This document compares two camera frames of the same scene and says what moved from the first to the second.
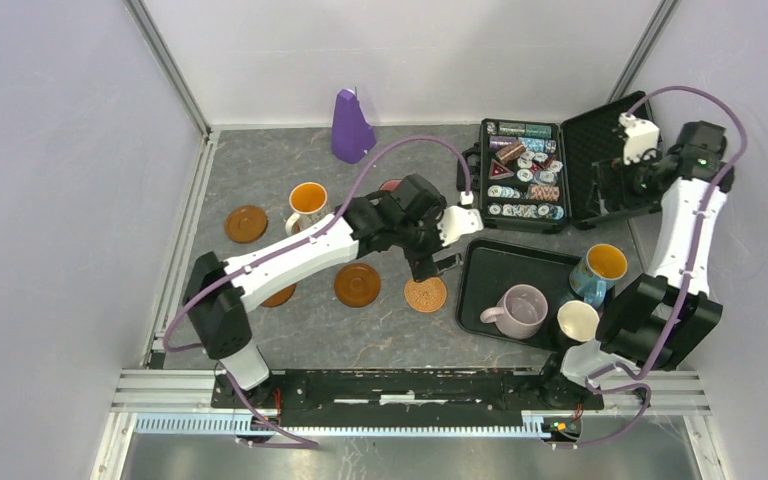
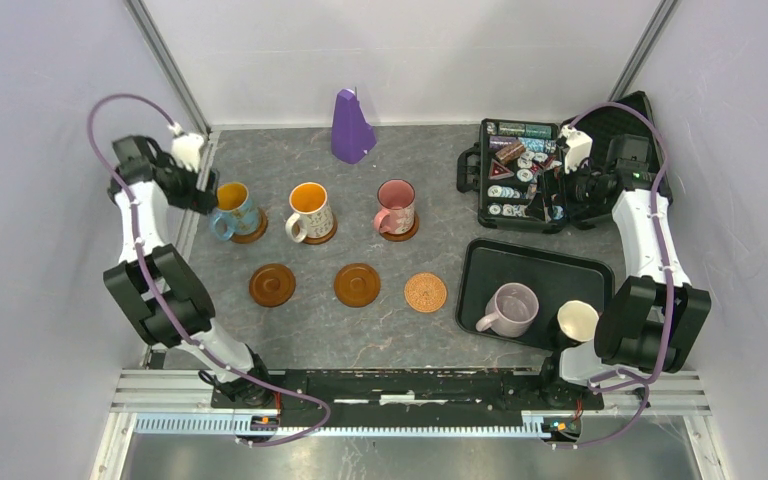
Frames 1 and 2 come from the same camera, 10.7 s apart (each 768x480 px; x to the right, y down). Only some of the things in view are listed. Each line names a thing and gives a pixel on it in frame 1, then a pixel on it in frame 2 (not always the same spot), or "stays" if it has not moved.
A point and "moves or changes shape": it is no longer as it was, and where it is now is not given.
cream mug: [578, 320] stays
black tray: [484, 269] stays
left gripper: [421, 268] → [197, 201]
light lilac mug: [520, 311] moves or changes shape
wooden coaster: [245, 224] stays
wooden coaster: [356, 284] stays
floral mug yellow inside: [308, 201] stays
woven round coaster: [427, 296] stays
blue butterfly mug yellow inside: [588, 277] → [236, 213]
